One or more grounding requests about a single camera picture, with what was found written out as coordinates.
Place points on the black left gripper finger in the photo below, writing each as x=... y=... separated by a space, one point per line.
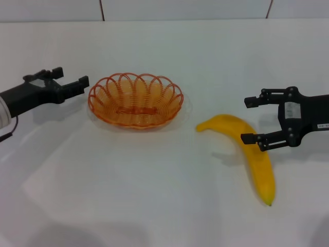
x=57 y=72
x=77 y=87

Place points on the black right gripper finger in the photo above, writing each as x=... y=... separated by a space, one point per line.
x=247 y=139
x=252 y=102

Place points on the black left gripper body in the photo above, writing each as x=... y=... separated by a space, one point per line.
x=28 y=96

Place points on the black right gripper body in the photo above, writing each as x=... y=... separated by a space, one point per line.
x=311 y=110

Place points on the yellow banana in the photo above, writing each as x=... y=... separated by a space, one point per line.
x=259 y=169

